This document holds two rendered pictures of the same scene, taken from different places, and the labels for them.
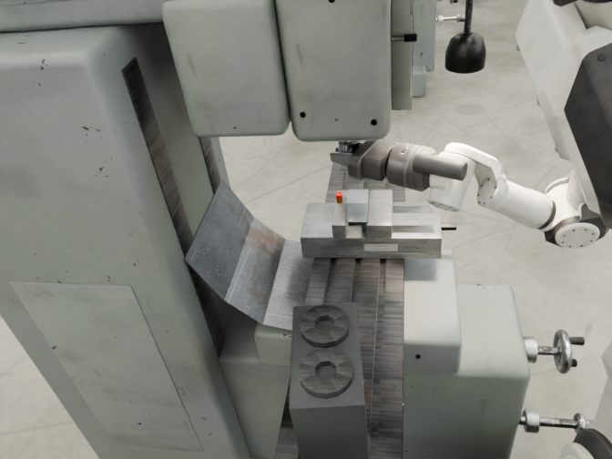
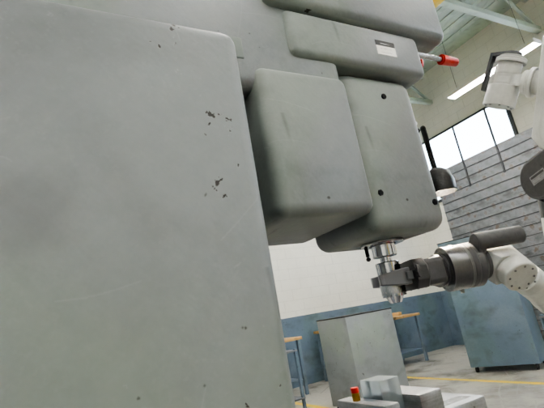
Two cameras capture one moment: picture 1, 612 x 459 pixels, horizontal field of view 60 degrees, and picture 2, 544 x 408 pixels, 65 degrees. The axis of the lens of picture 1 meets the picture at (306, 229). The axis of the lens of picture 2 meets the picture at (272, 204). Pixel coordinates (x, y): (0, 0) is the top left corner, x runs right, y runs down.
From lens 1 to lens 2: 1.01 m
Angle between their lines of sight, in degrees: 67
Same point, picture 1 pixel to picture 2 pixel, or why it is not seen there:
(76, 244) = (104, 388)
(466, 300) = not seen: outside the picture
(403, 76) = not seen: hidden behind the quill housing
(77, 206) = (148, 265)
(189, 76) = (282, 135)
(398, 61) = not seen: hidden behind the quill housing
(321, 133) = (398, 214)
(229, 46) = (320, 112)
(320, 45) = (382, 129)
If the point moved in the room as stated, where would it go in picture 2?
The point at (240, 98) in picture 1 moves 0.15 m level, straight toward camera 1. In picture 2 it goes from (333, 163) to (418, 125)
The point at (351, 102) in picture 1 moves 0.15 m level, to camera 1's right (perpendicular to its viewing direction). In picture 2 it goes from (414, 182) to (452, 188)
